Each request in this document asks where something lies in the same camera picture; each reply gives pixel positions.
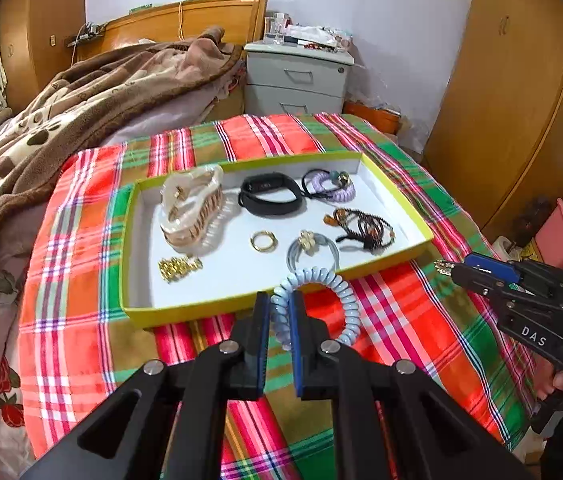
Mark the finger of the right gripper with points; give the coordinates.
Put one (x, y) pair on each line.
(494, 264)
(521, 288)

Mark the pink bag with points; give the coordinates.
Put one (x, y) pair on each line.
(549, 239)

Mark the black smart band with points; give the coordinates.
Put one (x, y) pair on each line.
(270, 195)

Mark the beige hair claw clip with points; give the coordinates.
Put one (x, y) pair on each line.
(190, 200)

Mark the clutter on cabinet top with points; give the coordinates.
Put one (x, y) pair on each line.
(278, 27)

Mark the wooden headboard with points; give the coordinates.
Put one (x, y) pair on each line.
(242, 21)

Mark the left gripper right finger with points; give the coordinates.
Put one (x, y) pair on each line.
(391, 421)

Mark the yellow-green shallow tray box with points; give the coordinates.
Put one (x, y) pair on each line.
(242, 254)

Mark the orange box on floor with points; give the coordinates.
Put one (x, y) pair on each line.
(385, 121)

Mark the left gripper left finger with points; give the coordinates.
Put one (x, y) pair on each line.
(167, 421)

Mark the plaid red green cloth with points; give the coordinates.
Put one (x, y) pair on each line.
(76, 345)

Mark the brown fleece blanket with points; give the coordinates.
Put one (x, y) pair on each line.
(85, 104)

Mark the grey bedside cabinet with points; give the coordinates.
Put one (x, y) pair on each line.
(285, 79)

